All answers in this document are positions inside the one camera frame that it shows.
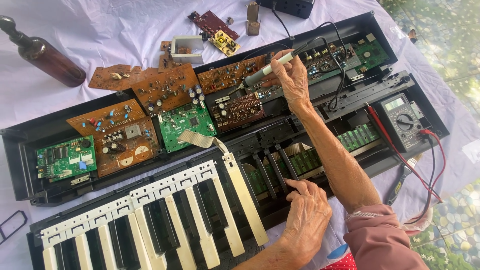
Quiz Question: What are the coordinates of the long brown circuit board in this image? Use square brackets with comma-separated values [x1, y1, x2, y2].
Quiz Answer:
[197, 53, 273, 95]

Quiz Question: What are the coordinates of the black multimeter lead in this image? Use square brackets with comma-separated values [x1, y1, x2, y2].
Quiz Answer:
[404, 134, 438, 226]

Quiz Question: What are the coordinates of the brown glass bottle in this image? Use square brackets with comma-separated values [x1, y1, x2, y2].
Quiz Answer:
[0, 15, 87, 88]

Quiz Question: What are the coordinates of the black power strip cable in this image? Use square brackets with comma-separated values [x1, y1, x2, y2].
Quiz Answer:
[270, 1, 295, 41]

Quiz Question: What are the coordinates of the paintbrush with dark handle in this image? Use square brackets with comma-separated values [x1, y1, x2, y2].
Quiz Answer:
[385, 153, 424, 206]

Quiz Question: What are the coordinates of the bare brown circuit board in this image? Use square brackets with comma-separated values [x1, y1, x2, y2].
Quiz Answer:
[88, 64, 161, 92]

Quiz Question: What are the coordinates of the aluminium heat sink bracket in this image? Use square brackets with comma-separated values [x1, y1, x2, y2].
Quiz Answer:
[170, 35, 205, 65]

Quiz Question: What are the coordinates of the small green circuit board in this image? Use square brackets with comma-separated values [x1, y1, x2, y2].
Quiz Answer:
[36, 135, 97, 183]

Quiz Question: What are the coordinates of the person's left hand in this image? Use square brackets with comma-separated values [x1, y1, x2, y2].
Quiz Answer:
[281, 178, 333, 259]

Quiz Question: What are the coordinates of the short green key contact board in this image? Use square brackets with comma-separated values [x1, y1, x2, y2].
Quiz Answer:
[336, 122, 382, 153]

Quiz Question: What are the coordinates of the green circuit board with connectors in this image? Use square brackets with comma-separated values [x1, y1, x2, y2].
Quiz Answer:
[354, 33, 390, 71]

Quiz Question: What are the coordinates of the black keyboard casing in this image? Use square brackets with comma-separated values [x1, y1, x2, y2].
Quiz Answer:
[0, 10, 450, 208]

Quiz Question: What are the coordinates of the black digital multimeter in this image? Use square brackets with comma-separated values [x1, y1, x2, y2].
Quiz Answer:
[374, 93, 425, 153]

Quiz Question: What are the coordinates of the brown board with blue parts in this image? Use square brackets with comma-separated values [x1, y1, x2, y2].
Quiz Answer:
[66, 98, 147, 138]

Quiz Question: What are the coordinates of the loose white piano key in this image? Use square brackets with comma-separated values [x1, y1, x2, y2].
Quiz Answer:
[223, 152, 269, 247]

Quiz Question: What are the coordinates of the black plastic frame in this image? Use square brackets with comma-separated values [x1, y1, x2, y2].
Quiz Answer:
[0, 209, 29, 246]

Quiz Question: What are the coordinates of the grey flat ribbon cable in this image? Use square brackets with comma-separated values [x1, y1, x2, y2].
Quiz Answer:
[178, 129, 229, 155]

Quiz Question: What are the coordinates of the loose black piano key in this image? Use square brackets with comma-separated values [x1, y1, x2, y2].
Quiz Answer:
[275, 144, 301, 185]
[263, 149, 290, 194]

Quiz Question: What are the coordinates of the small yellow circuit board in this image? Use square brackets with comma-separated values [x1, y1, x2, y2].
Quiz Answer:
[208, 29, 241, 58]

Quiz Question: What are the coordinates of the dark red circuit board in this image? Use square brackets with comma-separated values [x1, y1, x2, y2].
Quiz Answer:
[188, 10, 240, 41]

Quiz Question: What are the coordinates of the brown metal bracket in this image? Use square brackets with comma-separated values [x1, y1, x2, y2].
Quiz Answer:
[246, 1, 261, 37]

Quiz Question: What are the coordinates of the grey soldering iron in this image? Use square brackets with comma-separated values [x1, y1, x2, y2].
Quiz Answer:
[228, 42, 309, 97]

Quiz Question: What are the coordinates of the dark brown circuit board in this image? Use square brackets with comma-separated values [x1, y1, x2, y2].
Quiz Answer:
[209, 91, 266, 133]

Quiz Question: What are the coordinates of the brown board under heat sink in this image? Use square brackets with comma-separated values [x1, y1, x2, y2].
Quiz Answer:
[158, 40, 193, 73]

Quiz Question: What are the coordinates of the red dotted garment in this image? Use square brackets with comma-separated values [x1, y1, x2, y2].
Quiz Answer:
[320, 244, 358, 270]

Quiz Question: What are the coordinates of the person's right hand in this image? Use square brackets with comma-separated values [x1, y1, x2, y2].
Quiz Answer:
[262, 49, 314, 115]

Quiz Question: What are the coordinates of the brown board with capacitors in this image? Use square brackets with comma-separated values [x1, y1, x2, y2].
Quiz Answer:
[131, 62, 206, 116]

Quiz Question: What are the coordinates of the square green circuit board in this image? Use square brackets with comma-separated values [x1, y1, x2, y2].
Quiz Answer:
[159, 103, 218, 153]

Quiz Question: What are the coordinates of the black soldering iron cable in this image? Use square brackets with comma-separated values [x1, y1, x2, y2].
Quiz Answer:
[307, 21, 348, 112]

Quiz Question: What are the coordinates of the keyboard key assembly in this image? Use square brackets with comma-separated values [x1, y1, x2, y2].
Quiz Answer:
[26, 159, 263, 270]

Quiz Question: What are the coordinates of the long board with knobs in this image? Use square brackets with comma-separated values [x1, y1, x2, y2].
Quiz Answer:
[245, 42, 358, 101]

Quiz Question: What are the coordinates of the black power strip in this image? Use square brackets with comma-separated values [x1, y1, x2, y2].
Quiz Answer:
[256, 0, 315, 20]

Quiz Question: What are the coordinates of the pink sleeve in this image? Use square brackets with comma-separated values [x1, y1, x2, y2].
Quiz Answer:
[343, 204, 430, 270]

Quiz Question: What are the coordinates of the long green key contact board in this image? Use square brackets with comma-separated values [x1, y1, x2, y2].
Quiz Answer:
[242, 142, 326, 196]

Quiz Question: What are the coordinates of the large brown power board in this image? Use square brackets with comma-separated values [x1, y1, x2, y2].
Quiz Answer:
[93, 116, 161, 178]

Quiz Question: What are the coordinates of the red multimeter probe lead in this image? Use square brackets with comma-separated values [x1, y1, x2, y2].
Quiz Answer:
[364, 101, 448, 205]

